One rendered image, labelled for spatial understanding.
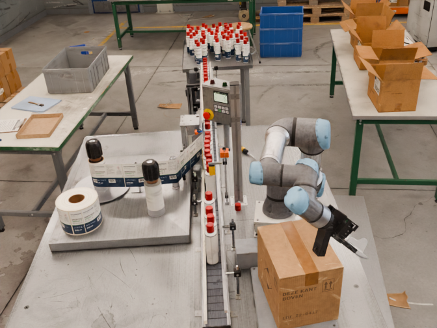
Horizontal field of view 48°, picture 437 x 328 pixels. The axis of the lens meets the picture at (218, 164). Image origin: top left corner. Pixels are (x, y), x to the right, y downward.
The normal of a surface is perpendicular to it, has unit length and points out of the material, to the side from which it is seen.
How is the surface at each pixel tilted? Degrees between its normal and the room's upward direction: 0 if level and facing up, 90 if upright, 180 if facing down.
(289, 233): 0
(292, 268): 0
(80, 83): 90
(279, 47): 90
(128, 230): 0
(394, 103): 89
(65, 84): 90
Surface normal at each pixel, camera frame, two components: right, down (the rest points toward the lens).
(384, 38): -0.11, 0.25
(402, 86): -0.03, 0.54
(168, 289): -0.05, -0.86
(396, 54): -0.07, 0.86
